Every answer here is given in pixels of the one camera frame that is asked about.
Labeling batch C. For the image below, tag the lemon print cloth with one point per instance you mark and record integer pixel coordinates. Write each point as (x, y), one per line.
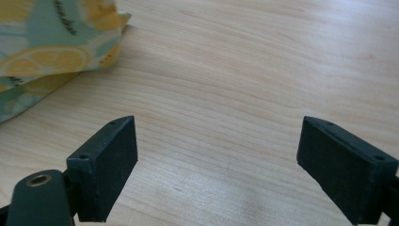
(50, 47)

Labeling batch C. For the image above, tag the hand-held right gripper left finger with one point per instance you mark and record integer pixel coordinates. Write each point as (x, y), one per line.
(103, 169)

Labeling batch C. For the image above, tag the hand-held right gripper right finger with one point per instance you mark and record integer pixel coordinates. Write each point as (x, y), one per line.
(342, 169)

